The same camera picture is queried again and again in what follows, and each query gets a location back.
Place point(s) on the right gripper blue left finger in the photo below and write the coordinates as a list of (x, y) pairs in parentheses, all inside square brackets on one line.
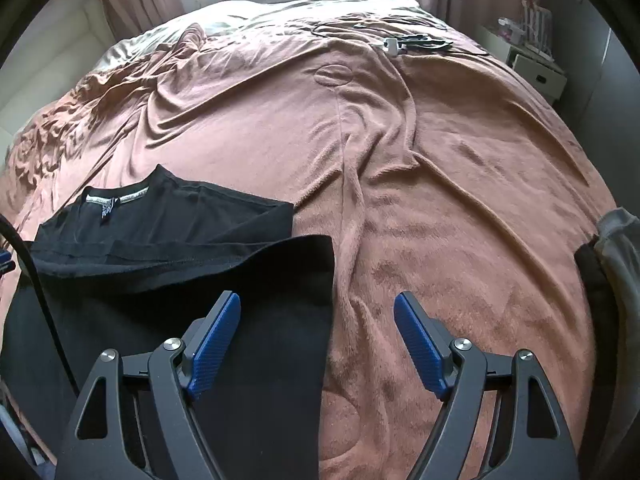
[(202, 357)]

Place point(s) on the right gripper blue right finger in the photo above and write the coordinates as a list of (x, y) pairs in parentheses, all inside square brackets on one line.
[(428, 344)]

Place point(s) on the black bear print t-shirt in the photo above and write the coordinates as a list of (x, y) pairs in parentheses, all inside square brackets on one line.
[(127, 268)]

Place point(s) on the folded grey clothes stack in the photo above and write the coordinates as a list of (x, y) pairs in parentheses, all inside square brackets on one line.
[(609, 268)]

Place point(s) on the brown bed blanket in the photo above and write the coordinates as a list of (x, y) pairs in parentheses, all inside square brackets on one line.
[(440, 175)]

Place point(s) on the cream padded headboard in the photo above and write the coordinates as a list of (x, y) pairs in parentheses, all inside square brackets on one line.
[(49, 64)]

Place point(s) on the white bedside table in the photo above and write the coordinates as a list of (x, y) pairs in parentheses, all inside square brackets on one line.
[(545, 76)]

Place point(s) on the small items on bed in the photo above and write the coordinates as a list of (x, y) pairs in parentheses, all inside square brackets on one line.
[(395, 45)]

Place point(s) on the beige pillow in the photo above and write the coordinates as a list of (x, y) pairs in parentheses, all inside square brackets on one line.
[(224, 18)]

